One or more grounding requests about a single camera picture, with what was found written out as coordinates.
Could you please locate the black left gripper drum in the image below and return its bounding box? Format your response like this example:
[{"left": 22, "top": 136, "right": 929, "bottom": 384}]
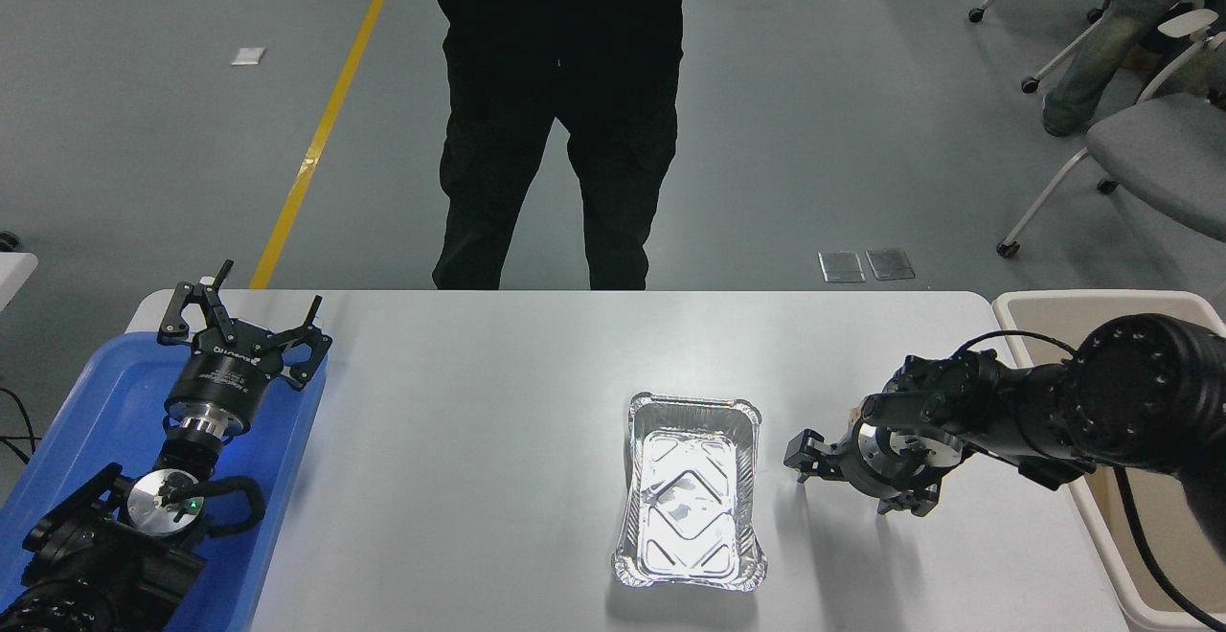
[{"left": 165, "top": 326, "right": 288, "bottom": 421}]

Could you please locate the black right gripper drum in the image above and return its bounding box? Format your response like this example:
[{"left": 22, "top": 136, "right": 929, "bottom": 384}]
[{"left": 840, "top": 425, "right": 960, "bottom": 496}]

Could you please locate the silver foil tray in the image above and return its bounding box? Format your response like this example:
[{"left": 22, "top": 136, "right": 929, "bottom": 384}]
[{"left": 611, "top": 391, "right": 770, "bottom": 595}]

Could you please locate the blue plastic tray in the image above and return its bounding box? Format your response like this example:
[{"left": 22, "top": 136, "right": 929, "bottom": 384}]
[{"left": 0, "top": 328, "right": 329, "bottom": 632}]

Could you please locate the small white side table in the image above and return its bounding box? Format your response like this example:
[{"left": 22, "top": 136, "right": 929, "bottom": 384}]
[{"left": 0, "top": 251, "right": 39, "bottom": 312}]

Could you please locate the large pale bin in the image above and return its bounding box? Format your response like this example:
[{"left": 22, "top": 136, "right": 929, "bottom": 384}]
[{"left": 991, "top": 289, "right": 1226, "bottom": 632}]

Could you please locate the standing person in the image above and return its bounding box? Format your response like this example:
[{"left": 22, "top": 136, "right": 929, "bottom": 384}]
[{"left": 420, "top": 0, "right": 696, "bottom": 291}]

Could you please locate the grey padded chair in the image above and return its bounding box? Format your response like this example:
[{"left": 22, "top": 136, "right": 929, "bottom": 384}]
[{"left": 996, "top": 8, "right": 1226, "bottom": 260}]

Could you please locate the seated person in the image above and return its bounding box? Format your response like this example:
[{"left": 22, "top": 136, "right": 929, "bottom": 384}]
[{"left": 1041, "top": 0, "right": 1226, "bottom": 138}]

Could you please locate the thin black cable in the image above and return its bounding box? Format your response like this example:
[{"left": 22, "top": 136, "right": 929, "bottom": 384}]
[{"left": 0, "top": 386, "right": 39, "bottom": 465}]

